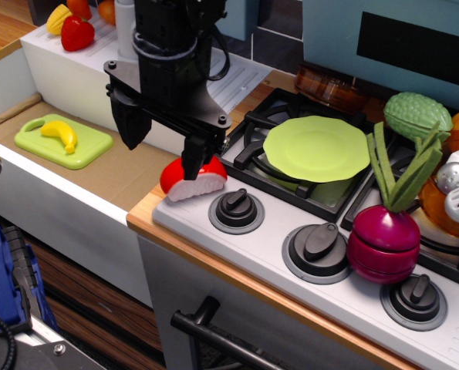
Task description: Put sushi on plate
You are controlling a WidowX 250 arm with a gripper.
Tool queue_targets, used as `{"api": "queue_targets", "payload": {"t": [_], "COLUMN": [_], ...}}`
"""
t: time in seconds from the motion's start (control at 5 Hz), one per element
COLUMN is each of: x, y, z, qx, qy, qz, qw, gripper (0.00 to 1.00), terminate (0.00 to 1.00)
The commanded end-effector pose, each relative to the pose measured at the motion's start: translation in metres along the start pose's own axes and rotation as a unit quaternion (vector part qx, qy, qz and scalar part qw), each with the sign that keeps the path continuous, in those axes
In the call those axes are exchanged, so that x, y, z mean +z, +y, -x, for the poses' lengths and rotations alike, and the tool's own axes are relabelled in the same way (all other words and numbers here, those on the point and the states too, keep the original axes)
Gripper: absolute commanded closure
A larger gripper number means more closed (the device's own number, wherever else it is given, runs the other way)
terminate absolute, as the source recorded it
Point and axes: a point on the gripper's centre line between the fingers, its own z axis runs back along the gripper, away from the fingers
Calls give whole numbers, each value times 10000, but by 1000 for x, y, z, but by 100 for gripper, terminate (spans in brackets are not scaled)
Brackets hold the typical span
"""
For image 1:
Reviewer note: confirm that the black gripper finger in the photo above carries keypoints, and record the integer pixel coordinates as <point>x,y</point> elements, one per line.
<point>132,122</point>
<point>198,151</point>

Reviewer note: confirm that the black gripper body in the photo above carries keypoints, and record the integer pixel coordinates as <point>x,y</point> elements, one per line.
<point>172,89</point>

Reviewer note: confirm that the red and white toy sushi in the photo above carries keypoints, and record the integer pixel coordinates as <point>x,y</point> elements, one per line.
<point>211,177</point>

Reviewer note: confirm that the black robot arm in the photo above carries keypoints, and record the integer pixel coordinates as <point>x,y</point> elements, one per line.
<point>173,26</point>

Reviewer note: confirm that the light green plate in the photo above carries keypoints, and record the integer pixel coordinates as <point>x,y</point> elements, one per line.
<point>317,149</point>

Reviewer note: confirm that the black stove grate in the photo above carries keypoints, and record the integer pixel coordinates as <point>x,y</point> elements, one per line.
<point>245,159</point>

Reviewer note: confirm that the green cutting board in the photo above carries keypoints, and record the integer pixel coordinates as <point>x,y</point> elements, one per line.
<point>92,143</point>

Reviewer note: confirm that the left black stove knob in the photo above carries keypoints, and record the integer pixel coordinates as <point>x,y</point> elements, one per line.
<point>236,212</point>

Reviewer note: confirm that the black stove knob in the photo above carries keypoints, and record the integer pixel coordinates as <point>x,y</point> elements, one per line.
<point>236,212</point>
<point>416,303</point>
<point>316,253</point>

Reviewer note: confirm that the yellow toy banana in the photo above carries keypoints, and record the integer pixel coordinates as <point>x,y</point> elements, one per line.
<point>62,130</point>

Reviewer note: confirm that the white faucet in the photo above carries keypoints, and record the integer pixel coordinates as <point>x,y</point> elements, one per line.
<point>125,25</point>

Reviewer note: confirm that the orange toy fruit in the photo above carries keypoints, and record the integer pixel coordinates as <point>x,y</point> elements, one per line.
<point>106,10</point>

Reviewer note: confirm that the red toy strawberry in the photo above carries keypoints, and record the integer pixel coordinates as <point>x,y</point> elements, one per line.
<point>76,34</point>

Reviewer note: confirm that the yellow toy corn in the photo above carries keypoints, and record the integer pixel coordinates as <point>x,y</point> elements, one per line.
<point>56,19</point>

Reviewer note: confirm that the orange transparent lid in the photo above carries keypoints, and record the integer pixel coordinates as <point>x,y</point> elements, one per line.
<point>330,90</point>

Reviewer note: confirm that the middle black stove knob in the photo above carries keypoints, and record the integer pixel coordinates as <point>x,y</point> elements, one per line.
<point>316,253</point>

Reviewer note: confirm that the purple toy beet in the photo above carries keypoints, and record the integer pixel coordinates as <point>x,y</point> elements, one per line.
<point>384,244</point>

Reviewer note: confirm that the green toy bitter gourd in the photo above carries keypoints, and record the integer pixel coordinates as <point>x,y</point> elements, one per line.
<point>412,115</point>

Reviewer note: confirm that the blue clamp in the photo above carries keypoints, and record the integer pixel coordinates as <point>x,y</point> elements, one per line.
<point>22,292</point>

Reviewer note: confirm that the silver salt shaker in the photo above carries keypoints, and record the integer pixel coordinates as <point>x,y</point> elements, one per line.
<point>448,177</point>

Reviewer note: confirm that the right black stove knob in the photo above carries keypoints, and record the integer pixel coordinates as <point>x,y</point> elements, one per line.
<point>416,303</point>

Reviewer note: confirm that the black oven door handle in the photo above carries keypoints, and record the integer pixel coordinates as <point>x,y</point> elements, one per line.
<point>200,331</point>

